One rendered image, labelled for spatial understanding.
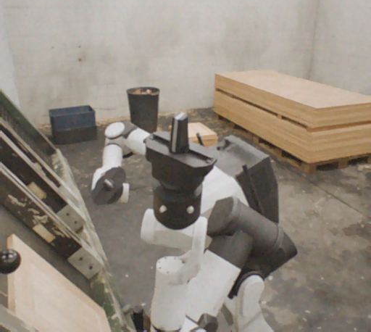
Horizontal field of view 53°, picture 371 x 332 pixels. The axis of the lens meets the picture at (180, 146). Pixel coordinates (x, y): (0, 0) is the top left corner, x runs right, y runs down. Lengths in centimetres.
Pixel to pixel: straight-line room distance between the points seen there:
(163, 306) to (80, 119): 473
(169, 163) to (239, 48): 665
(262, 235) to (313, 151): 357
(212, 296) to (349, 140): 402
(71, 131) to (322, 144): 327
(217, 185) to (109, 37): 548
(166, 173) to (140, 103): 483
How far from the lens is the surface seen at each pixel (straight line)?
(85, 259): 140
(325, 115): 439
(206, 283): 87
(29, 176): 158
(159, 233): 71
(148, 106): 546
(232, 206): 86
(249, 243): 89
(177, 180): 61
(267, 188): 109
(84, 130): 546
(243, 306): 131
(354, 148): 486
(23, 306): 90
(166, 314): 81
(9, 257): 63
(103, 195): 110
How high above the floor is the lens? 180
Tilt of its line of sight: 20 degrees down
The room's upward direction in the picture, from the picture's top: straight up
